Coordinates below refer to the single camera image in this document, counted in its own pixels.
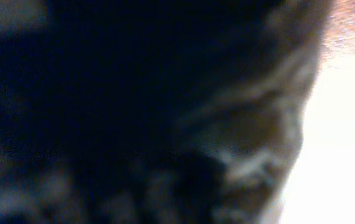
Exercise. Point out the blue white carton box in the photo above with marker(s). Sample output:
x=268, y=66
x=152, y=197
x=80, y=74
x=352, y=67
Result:
x=143, y=111

